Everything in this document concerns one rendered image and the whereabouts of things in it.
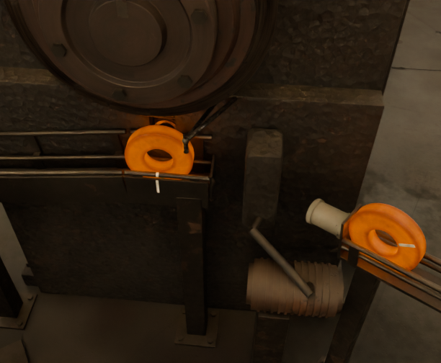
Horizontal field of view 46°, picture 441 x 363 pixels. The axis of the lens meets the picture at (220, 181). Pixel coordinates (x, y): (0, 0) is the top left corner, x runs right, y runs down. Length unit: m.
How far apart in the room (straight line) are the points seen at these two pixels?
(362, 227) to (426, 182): 1.24
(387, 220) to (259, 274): 0.34
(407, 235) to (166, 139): 0.53
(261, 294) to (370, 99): 0.50
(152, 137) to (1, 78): 0.36
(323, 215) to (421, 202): 1.12
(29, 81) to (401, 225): 0.84
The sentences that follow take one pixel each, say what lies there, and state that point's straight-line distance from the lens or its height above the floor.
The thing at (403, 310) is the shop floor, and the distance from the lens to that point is 1.89.
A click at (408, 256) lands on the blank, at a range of 1.09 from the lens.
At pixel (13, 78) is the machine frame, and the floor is 0.87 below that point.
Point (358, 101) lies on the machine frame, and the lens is 1.15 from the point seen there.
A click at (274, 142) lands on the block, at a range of 1.12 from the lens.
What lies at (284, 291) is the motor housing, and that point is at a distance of 1.22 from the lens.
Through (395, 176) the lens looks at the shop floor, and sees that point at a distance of 2.30.
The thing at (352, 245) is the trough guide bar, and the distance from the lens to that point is 1.12.
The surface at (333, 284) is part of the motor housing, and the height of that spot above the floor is 0.53.
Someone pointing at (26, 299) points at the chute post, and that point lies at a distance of 1.91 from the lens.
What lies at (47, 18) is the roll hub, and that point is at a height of 1.13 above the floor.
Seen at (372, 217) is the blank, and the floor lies 0.76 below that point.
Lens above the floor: 1.54
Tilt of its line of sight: 46 degrees down
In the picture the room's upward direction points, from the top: 1 degrees clockwise
